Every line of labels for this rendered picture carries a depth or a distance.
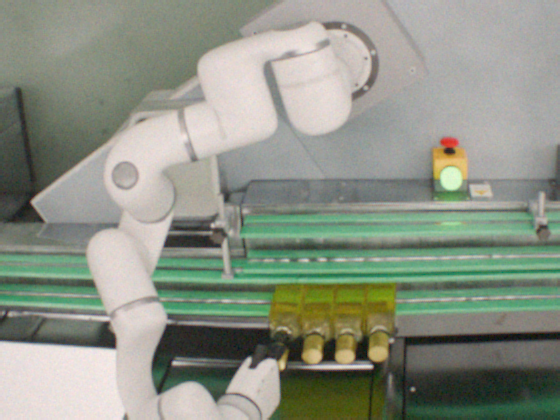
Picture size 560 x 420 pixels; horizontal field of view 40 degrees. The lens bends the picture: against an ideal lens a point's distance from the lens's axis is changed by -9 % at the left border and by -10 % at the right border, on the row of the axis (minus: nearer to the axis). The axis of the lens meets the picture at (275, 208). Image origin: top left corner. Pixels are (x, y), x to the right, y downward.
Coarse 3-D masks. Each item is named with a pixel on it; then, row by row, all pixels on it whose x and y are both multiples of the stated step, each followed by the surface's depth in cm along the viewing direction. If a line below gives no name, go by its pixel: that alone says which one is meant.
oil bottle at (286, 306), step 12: (276, 288) 155; (288, 288) 154; (300, 288) 154; (276, 300) 150; (288, 300) 150; (300, 300) 150; (276, 312) 146; (288, 312) 146; (300, 312) 148; (276, 324) 145; (288, 324) 144; (300, 324) 148
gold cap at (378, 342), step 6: (372, 336) 139; (378, 336) 138; (384, 336) 139; (372, 342) 137; (378, 342) 137; (384, 342) 137; (372, 348) 136; (378, 348) 136; (384, 348) 136; (372, 354) 136; (378, 354) 136; (384, 354) 136; (378, 360) 137
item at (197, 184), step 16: (144, 112) 159; (160, 112) 158; (208, 160) 168; (176, 176) 171; (192, 176) 170; (208, 176) 170; (192, 192) 172; (208, 192) 171; (176, 208) 167; (192, 208) 167; (208, 208) 166
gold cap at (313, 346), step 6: (312, 336) 141; (318, 336) 141; (306, 342) 140; (312, 342) 139; (318, 342) 140; (324, 342) 142; (306, 348) 138; (312, 348) 137; (318, 348) 138; (306, 354) 138; (312, 354) 138; (318, 354) 138; (306, 360) 139; (312, 360) 138; (318, 360) 138
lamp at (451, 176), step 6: (444, 168) 156; (450, 168) 155; (456, 168) 155; (444, 174) 154; (450, 174) 154; (456, 174) 154; (444, 180) 155; (450, 180) 154; (456, 180) 154; (444, 186) 156; (450, 186) 155; (456, 186) 155
